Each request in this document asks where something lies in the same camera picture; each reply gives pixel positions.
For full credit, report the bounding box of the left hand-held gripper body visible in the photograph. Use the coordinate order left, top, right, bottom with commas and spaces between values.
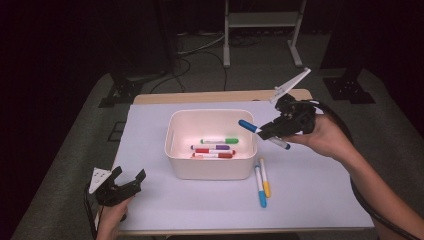
88, 166, 143, 207

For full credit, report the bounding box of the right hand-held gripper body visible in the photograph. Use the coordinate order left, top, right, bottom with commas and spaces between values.
269, 67, 318, 137

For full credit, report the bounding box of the brown marker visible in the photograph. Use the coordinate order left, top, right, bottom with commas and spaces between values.
192, 152, 234, 159

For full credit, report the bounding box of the white metal stand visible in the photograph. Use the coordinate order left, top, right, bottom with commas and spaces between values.
222, 0, 308, 69

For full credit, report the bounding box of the light blue marker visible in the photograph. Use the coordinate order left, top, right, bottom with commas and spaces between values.
254, 164, 268, 209

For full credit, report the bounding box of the purple marker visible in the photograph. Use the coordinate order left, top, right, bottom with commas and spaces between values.
190, 143, 231, 151

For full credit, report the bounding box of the person's left hand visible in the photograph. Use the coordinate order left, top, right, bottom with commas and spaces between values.
96, 196, 135, 240

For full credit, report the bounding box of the black stand base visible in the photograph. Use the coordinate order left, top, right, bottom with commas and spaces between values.
98, 71, 144, 109
322, 66, 377, 105

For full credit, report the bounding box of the black floor cable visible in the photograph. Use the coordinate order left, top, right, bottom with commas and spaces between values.
149, 56, 193, 94
176, 50, 229, 93

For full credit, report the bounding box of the white plastic bin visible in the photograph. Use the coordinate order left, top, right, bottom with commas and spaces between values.
164, 108, 259, 181

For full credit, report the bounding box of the lavender table mat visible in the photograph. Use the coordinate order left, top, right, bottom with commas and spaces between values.
114, 99, 375, 232

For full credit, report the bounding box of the dark blue marker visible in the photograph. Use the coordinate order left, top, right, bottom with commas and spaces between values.
238, 119, 292, 151

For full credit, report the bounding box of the yellow marker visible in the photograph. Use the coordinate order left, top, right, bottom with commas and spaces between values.
258, 157, 272, 199

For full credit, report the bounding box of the person's right hand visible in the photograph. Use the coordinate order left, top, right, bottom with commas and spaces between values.
289, 113, 361, 166

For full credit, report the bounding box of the white floor cable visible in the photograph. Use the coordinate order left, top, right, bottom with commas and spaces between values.
177, 31, 226, 56

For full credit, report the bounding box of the dark floor plate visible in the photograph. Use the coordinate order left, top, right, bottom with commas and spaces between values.
107, 120, 127, 143

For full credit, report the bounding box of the left hand-held gripper cable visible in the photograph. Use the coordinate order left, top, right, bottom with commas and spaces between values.
83, 182, 100, 240

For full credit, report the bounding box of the bright green marker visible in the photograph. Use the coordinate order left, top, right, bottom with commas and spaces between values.
200, 137, 240, 145

